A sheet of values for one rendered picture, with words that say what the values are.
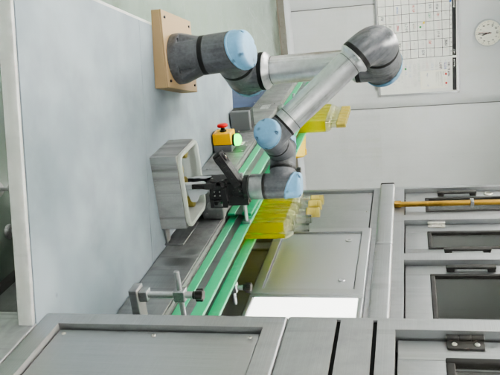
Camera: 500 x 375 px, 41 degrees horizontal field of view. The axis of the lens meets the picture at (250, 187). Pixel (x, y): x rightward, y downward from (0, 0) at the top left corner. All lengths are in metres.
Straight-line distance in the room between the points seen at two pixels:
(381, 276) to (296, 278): 0.26
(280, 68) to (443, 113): 6.19
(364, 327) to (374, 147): 7.10
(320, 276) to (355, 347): 0.98
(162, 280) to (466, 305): 0.87
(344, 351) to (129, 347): 0.39
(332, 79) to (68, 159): 0.75
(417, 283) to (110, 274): 0.96
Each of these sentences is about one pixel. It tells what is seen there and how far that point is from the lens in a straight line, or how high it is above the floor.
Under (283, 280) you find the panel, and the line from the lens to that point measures 2.12.
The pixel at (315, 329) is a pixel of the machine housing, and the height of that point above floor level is 1.30.
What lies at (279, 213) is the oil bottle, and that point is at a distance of 2.20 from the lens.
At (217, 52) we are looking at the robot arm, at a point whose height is 0.94.
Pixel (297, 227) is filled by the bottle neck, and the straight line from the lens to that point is 2.15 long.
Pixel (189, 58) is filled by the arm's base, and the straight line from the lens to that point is 1.98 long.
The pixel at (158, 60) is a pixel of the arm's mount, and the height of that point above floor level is 0.77.
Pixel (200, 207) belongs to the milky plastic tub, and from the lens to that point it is 2.07.
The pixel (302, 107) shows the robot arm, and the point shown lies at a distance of 1.83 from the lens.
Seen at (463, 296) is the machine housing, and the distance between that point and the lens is 2.09.
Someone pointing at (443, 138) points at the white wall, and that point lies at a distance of 8.24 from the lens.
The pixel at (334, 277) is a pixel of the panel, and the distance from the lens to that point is 2.11.
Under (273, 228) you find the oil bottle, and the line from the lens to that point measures 2.15.
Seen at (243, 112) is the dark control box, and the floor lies 0.81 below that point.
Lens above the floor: 1.47
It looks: 14 degrees down
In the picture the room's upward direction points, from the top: 88 degrees clockwise
